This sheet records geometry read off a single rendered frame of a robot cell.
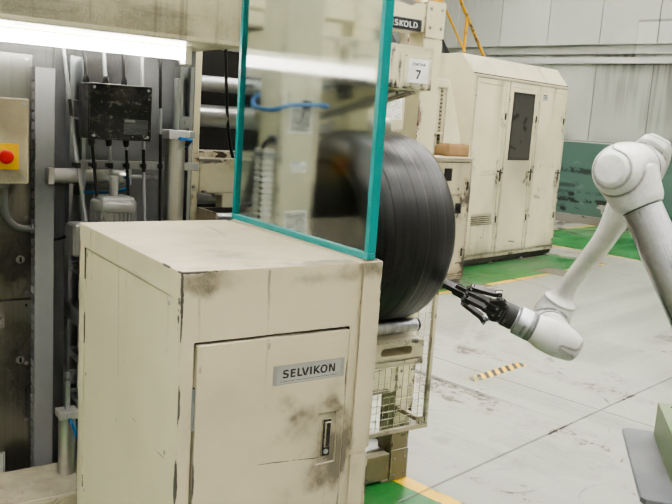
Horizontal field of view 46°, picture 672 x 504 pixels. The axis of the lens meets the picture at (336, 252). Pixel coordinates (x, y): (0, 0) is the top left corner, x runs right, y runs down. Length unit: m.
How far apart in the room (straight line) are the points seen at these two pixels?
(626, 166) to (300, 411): 1.05
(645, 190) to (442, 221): 0.56
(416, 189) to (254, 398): 1.05
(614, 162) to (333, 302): 0.92
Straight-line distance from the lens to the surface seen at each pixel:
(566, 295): 2.54
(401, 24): 3.17
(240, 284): 1.32
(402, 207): 2.21
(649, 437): 2.59
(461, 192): 7.57
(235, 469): 1.42
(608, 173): 2.08
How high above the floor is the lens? 1.52
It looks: 10 degrees down
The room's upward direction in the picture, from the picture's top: 4 degrees clockwise
